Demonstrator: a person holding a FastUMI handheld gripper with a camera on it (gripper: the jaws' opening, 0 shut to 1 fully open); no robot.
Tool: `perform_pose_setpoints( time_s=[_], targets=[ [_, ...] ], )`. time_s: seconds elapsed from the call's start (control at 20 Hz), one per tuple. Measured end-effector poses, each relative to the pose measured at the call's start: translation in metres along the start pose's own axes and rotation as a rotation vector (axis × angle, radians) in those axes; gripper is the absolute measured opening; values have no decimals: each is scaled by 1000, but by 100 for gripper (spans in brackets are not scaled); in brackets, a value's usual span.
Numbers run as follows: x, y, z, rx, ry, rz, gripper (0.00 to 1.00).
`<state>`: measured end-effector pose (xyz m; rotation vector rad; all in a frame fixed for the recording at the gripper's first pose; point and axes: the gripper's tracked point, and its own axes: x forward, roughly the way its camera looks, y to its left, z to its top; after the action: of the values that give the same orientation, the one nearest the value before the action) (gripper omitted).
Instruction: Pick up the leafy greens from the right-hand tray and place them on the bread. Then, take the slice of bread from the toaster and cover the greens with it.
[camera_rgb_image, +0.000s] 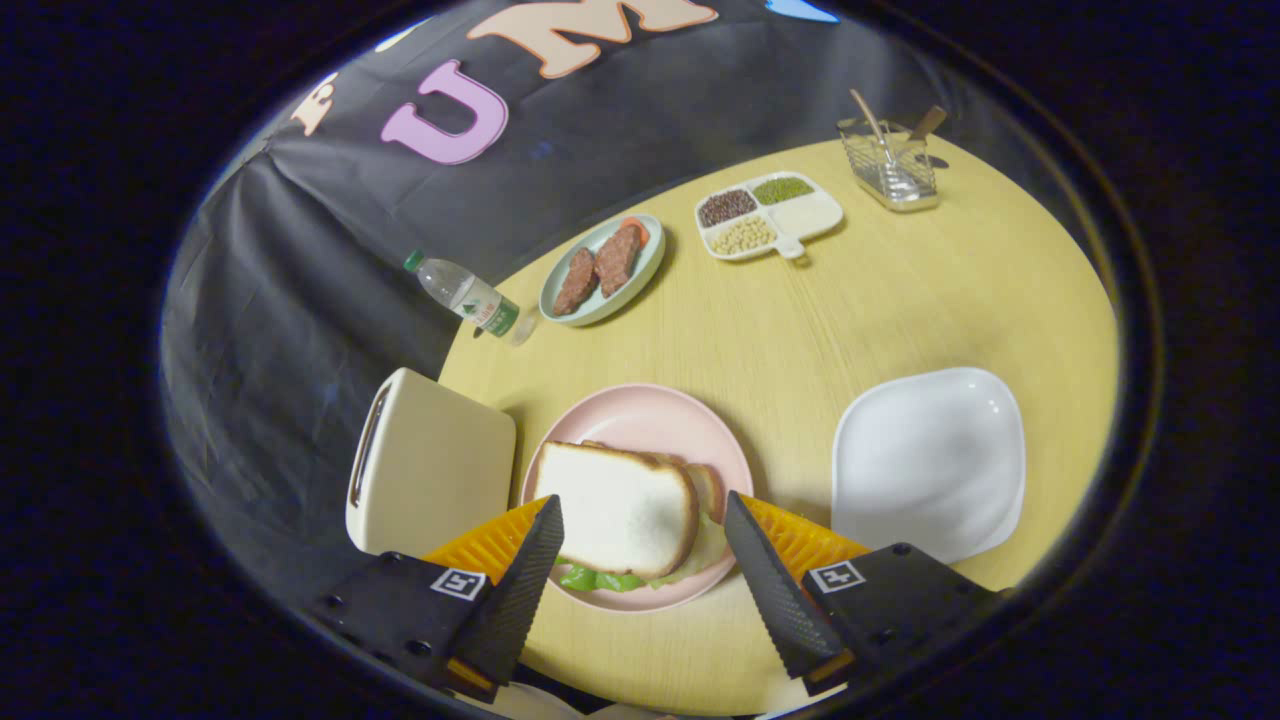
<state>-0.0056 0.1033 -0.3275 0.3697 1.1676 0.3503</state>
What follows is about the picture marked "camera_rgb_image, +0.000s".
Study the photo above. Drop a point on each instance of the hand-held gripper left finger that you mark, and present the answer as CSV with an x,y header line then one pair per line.
x,y
520,600

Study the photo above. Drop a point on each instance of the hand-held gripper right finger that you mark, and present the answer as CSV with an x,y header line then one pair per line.
x,y
780,600

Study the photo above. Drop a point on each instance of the green lettuce leaf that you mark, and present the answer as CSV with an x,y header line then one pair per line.
x,y
600,580

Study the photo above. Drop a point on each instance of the white bread slice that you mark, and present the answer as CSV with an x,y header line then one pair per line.
x,y
708,488
620,510

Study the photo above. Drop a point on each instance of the cream toaster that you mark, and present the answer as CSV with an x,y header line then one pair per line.
x,y
440,470

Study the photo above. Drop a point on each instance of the white square plate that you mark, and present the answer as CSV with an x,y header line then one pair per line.
x,y
930,460

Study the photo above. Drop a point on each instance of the pink plate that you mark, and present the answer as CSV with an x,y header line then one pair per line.
x,y
640,415

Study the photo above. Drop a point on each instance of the clear plastic water bottle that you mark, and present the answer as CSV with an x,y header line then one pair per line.
x,y
460,290

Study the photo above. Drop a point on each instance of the brown meat patty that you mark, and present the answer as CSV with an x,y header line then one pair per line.
x,y
617,262
575,283

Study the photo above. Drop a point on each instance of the teal oval plate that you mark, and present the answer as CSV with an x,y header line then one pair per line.
x,y
651,262

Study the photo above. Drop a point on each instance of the white divided bean dish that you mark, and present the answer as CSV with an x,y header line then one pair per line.
x,y
810,215

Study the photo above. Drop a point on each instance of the red tomato slice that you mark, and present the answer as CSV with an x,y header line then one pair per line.
x,y
638,230

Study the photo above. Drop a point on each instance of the clear utensil holder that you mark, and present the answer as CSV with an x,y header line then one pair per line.
x,y
900,185

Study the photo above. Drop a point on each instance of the long wooden spoon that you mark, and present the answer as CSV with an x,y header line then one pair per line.
x,y
868,118

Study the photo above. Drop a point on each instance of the short wooden spoon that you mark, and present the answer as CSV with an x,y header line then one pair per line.
x,y
930,120

